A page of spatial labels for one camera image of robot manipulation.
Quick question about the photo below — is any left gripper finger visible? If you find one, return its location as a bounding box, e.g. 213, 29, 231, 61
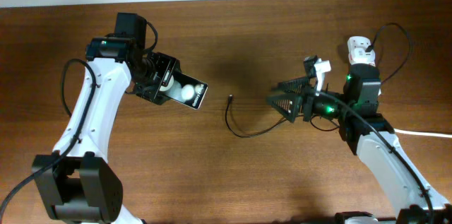
151, 52, 179, 86
133, 83, 170, 105

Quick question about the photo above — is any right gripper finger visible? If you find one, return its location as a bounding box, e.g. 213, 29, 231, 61
266, 91, 302, 123
276, 76, 310, 93

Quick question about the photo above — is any black smartphone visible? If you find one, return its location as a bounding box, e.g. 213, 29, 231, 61
159, 71, 208, 110

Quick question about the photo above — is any thin black charger cable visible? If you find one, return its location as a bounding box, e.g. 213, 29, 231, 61
224, 23, 413, 139

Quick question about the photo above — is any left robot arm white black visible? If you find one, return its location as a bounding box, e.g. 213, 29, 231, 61
32, 13, 202, 223

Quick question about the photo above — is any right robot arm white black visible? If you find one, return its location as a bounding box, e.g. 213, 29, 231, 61
266, 64, 451, 223

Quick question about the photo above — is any white USB plug adapter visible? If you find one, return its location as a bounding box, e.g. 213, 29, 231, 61
347, 36, 376, 66

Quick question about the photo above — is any white power strip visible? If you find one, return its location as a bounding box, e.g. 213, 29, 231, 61
347, 36, 382, 98

